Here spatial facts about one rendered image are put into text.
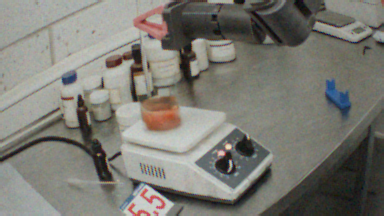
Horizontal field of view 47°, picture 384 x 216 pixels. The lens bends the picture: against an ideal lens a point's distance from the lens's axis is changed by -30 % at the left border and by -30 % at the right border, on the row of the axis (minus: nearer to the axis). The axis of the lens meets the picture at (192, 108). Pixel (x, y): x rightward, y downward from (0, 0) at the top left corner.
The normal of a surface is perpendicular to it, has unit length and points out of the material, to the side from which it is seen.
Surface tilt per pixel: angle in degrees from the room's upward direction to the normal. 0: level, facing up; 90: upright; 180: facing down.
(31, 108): 90
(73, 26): 90
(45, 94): 90
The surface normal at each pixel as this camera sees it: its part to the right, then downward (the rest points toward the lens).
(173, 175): -0.54, 0.40
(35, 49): 0.68, 0.20
